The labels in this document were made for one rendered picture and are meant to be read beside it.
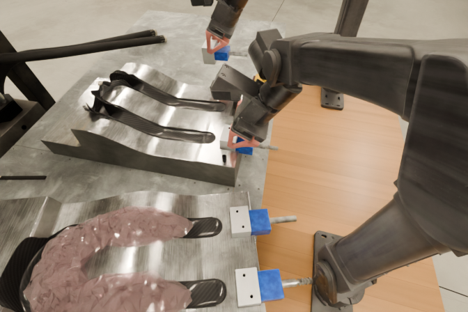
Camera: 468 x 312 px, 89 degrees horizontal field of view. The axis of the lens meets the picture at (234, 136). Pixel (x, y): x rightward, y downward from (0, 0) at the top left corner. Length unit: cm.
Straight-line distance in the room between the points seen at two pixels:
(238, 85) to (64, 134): 49
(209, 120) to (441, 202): 50
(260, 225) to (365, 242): 21
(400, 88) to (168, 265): 42
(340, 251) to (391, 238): 11
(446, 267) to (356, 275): 134
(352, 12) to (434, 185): 59
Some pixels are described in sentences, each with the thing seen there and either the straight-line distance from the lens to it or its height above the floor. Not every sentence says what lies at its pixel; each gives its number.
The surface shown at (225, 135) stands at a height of 92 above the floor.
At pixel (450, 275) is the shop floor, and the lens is 171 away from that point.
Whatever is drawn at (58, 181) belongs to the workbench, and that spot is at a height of 80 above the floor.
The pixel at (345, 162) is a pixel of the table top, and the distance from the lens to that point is 70.
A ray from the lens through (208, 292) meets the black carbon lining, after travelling 48.
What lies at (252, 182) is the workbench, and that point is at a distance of 60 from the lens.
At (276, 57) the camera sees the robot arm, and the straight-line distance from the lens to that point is 35.
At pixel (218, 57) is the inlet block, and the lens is 75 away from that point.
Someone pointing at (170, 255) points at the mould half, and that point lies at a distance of 48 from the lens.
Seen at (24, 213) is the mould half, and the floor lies 91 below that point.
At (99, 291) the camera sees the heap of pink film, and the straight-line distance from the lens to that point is 47.
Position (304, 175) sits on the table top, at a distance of 64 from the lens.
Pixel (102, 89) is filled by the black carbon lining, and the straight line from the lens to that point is 69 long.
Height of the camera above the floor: 133
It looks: 51 degrees down
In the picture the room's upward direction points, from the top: straight up
